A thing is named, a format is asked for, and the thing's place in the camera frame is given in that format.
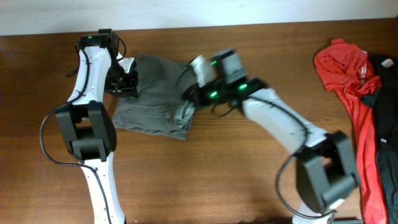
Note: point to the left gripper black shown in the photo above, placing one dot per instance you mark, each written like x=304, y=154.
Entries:
x=131, y=85

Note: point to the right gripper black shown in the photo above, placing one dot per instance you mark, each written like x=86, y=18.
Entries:
x=202, y=98

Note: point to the grey shorts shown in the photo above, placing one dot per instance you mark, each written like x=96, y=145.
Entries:
x=159, y=108

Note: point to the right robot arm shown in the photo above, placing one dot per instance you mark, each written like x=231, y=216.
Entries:
x=325, y=164

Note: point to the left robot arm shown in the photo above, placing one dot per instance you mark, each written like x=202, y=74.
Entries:
x=86, y=127

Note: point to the red shirt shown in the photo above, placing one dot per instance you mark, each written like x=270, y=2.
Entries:
x=347, y=70

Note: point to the black garment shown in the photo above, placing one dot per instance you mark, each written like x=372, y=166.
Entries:
x=384, y=104

